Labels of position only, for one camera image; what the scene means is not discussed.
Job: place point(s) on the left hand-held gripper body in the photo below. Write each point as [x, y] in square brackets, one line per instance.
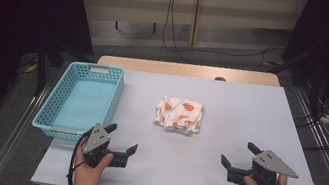
[97, 138]

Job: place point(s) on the person's left hand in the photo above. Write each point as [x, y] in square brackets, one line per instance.
[87, 177]

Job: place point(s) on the beige cabinet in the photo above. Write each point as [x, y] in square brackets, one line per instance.
[232, 19]

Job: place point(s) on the dark round table grommet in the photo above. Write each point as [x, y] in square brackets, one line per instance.
[220, 79]

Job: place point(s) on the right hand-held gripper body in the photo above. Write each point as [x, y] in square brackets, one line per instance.
[270, 162]

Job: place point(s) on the white cloth with orange print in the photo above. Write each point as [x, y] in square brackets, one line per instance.
[179, 115]

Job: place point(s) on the white table cover sheet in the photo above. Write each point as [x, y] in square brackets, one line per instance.
[216, 114]

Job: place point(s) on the white power plug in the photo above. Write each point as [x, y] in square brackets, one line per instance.
[325, 118]

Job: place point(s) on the light wooden table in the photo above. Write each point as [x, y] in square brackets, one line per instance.
[173, 68]

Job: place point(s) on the light blue plastic basket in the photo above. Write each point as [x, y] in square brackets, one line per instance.
[83, 102]

